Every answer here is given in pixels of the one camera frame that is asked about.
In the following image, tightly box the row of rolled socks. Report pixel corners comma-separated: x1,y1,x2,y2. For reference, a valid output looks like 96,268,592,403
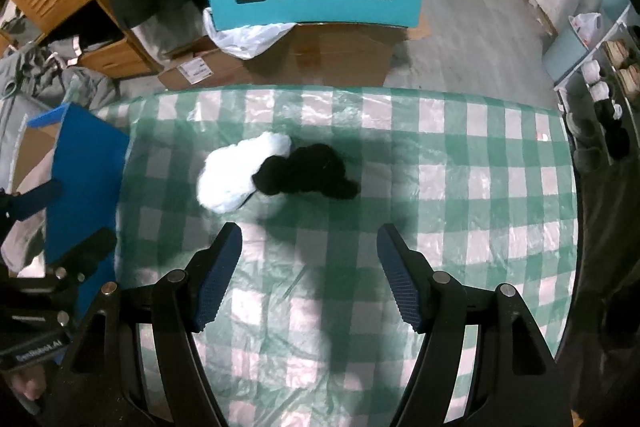
565,59,632,172

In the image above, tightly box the person's left hand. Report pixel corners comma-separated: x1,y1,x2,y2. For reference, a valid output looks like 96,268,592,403
5,357,57,414

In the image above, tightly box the brown cardboard box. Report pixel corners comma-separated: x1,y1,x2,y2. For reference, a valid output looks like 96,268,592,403
245,19,411,88

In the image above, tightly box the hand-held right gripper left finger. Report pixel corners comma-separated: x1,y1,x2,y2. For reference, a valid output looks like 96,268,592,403
55,222,243,427

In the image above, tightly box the flat labelled cardboard box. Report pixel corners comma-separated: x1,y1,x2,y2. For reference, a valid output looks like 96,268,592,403
157,34,257,92

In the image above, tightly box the cardboard box with blue rim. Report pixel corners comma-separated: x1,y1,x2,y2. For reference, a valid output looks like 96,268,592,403
10,103,132,283

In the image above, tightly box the white shelf rack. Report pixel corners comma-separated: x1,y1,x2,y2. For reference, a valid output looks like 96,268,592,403
552,2,640,170

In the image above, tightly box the green checked tablecloth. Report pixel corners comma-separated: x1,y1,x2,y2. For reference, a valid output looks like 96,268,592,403
92,86,584,427

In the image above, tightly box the grey printed hoodie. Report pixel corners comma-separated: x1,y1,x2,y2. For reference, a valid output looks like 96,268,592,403
0,42,122,178

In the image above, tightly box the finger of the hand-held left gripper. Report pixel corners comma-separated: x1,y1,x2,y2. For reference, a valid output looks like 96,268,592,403
0,179,64,224
10,227,118,294

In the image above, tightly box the light blue board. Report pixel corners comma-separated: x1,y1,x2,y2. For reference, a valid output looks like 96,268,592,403
542,4,634,88

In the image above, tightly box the black fluffy sock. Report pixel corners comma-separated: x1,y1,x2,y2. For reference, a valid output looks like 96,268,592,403
251,144,362,200

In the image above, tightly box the small white plastic bag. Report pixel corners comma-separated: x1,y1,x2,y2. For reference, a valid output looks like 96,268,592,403
568,13,604,46

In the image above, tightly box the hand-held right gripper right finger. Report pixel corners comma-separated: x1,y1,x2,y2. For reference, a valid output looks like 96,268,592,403
377,223,573,427

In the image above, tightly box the white fluffy sock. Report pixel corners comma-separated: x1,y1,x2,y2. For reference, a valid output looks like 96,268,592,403
196,132,294,214

